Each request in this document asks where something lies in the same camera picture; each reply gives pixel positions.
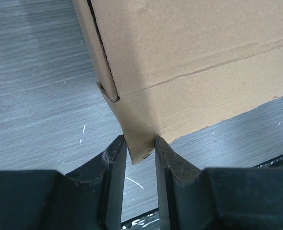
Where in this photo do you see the brown cardboard box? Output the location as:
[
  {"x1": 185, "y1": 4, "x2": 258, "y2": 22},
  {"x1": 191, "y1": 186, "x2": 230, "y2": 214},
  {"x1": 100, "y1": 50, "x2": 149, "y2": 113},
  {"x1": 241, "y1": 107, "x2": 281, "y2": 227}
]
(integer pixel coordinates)
[{"x1": 73, "y1": 0, "x2": 283, "y2": 164}]

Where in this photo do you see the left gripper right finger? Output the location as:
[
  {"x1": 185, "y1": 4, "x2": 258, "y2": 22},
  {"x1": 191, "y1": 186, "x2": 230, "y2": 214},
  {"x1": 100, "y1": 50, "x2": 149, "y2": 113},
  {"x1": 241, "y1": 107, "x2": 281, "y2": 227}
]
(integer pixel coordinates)
[{"x1": 155, "y1": 137, "x2": 283, "y2": 230}]

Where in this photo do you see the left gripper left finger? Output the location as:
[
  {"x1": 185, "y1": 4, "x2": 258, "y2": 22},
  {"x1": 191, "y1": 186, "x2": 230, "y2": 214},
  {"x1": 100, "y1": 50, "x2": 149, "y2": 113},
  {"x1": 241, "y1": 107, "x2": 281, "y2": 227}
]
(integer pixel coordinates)
[{"x1": 0, "y1": 135, "x2": 127, "y2": 230}]

